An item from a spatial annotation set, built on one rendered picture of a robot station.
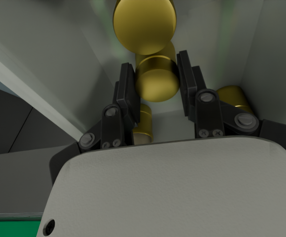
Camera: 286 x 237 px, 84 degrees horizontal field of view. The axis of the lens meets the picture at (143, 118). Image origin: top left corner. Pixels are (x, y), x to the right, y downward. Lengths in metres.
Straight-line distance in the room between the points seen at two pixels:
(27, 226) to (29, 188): 0.06
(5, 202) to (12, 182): 0.04
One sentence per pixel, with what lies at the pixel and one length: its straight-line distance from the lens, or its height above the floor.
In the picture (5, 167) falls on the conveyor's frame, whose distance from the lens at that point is 0.46.
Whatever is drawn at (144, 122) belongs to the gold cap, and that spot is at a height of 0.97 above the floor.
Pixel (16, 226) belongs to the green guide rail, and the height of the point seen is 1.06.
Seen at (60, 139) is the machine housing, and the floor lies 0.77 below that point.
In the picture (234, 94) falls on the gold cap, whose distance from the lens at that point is 0.19.
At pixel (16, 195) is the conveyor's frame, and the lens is 0.39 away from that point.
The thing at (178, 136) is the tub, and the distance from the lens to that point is 0.20.
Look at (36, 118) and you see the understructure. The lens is 0.91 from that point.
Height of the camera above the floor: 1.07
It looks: 36 degrees down
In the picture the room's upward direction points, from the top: 180 degrees counter-clockwise
